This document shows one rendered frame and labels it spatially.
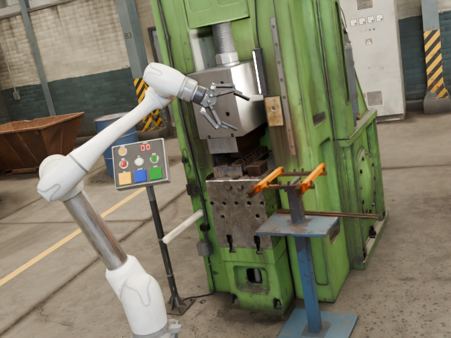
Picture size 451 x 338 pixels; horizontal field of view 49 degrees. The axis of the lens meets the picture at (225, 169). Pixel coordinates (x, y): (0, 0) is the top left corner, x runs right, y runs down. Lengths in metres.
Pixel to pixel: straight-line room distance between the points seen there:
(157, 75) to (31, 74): 9.98
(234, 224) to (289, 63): 1.02
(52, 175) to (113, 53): 8.63
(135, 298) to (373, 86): 6.53
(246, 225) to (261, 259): 0.24
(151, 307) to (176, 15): 1.82
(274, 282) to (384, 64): 5.41
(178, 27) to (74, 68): 8.03
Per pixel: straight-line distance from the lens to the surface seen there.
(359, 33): 8.05
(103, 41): 10.58
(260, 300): 3.31
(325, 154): 3.35
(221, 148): 3.03
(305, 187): 2.49
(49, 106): 11.74
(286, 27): 2.89
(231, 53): 3.12
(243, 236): 3.11
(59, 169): 1.94
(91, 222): 2.16
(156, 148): 3.19
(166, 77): 1.98
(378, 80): 8.10
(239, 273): 3.33
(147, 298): 2.08
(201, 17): 3.11
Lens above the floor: 1.75
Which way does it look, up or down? 15 degrees down
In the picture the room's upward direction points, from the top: 11 degrees counter-clockwise
